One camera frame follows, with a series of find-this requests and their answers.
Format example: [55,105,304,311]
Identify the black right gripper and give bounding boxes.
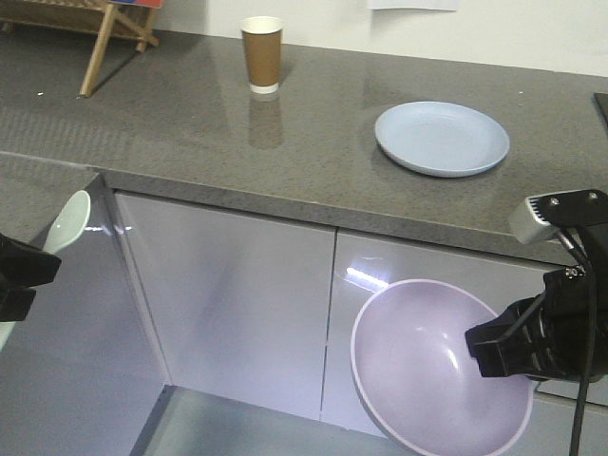
[465,224,607,383]

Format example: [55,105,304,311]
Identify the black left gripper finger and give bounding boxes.
[1,235,62,288]
[0,287,36,322]

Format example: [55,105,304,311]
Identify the pale green ceramic spoon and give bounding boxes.
[1,190,91,345]

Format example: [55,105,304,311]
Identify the purple plastic bowl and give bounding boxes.
[350,279,533,455]

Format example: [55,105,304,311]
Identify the light blue plate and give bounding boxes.
[374,101,510,179]

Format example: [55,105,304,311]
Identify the brown paper cup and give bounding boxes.
[239,16,283,94]

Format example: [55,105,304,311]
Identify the glossy grey cabinet doors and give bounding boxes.
[0,178,608,456]

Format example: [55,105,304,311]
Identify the wooden folding rack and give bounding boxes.
[1,0,163,98]

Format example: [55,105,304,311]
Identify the black induction cooktop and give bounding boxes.
[594,92,608,125]

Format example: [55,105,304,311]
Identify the white paper sheet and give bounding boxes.
[367,0,461,11]

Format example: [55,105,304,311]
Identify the black camera cable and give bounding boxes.
[558,227,599,456]

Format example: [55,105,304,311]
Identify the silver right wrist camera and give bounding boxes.
[508,189,607,244]

